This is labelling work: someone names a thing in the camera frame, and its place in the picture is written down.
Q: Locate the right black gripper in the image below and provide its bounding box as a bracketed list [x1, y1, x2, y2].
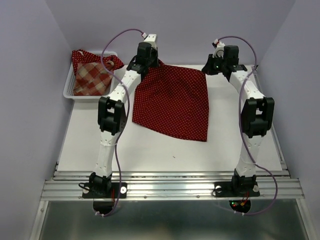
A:
[202, 53, 227, 75]

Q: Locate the red polka dot skirt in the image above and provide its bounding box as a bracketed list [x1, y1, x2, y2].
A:
[132, 61, 210, 142]

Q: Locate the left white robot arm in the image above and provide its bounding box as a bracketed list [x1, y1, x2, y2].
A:
[82, 41, 159, 199]

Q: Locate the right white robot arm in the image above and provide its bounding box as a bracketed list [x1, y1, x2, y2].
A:
[201, 41, 275, 198]

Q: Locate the red plaid skirt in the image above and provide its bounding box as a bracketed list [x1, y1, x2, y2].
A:
[73, 62, 113, 97]

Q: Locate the white plastic basket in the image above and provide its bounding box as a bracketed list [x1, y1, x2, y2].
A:
[63, 50, 118, 102]

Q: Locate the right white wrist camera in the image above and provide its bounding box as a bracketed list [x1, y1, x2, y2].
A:
[212, 39, 225, 58]

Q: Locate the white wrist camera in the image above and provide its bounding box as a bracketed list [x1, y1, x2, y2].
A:
[142, 33, 158, 49]
[212, 39, 225, 58]

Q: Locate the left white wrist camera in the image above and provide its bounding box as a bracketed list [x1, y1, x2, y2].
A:
[142, 33, 158, 49]

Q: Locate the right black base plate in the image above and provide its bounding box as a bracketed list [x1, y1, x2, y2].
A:
[211, 181, 260, 198]

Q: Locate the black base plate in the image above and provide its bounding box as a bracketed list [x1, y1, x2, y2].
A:
[78, 182, 128, 199]
[211, 181, 260, 198]

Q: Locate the aluminium rail frame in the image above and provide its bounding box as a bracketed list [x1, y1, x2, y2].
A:
[31, 75, 318, 240]

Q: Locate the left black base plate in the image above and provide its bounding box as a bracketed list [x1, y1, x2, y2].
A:
[78, 182, 128, 199]

